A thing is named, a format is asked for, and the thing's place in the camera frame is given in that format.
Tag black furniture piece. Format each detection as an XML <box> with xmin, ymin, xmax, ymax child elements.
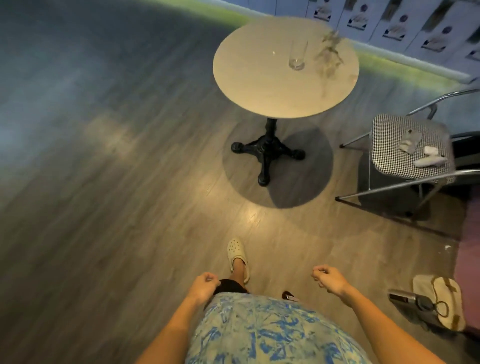
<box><xmin>451</xmin><ymin>131</ymin><xmax>480</xmax><ymax>170</ymax></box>

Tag cream tote bag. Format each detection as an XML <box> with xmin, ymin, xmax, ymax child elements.
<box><xmin>412</xmin><ymin>275</ymin><xmax>467</xmax><ymax>333</ymax></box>

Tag black cast iron table base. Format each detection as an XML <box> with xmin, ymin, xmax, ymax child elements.
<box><xmin>231</xmin><ymin>118</ymin><xmax>306</xmax><ymax>187</ymax></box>

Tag person's leg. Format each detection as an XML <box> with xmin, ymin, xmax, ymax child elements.
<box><xmin>229</xmin><ymin>258</ymin><xmax>247</xmax><ymax>289</ymax></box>

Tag black shorts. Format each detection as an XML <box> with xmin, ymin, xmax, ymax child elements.
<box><xmin>214</xmin><ymin>279</ymin><xmax>249</xmax><ymax>297</ymax></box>

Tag grey handheld device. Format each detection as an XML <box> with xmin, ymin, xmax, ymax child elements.
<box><xmin>388</xmin><ymin>289</ymin><xmax>448</xmax><ymax>331</ymax></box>

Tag clear drinking glass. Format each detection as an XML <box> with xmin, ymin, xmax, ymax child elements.
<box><xmin>288</xmin><ymin>39</ymin><xmax>309</xmax><ymax>71</ymax></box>

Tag person's right hand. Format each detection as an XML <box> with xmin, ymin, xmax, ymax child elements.
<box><xmin>312</xmin><ymin>265</ymin><xmax>353</xmax><ymax>299</ymax></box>

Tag person's left hand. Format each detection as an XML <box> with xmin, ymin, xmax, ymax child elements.
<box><xmin>186</xmin><ymin>272</ymin><xmax>222</xmax><ymax>306</ymax></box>

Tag grey flat packet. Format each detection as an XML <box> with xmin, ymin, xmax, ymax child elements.
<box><xmin>399</xmin><ymin>130</ymin><xmax>424</xmax><ymax>155</ymax></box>

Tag pink rug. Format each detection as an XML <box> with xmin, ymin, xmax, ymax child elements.
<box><xmin>453</xmin><ymin>193</ymin><xmax>480</xmax><ymax>331</ymax></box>

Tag long white roll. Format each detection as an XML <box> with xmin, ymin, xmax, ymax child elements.
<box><xmin>413</xmin><ymin>155</ymin><xmax>448</xmax><ymax>168</ymax></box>

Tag dried plant sprig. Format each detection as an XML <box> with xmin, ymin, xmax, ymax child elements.
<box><xmin>314</xmin><ymin>30</ymin><xmax>345</xmax><ymax>99</ymax></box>

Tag person's left forearm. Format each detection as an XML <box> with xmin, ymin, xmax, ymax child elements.
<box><xmin>135</xmin><ymin>295</ymin><xmax>205</xmax><ymax>364</ymax></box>

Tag metal chair with checkered seat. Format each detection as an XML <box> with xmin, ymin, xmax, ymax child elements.
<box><xmin>335</xmin><ymin>88</ymin><xmax>480</xmax><ymax>220</ymax></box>

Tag person's right forearm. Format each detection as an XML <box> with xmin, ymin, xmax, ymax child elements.
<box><xmin>340</xmin><ymin>285</ymin><xmax>447</xmax><ymax>364</ymax></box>

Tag blue tie-dye shirt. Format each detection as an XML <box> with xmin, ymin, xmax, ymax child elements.
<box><xmin>185</xmin><ymin>292</ymin><xmax>373</xmax><ymax>364</ymax></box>

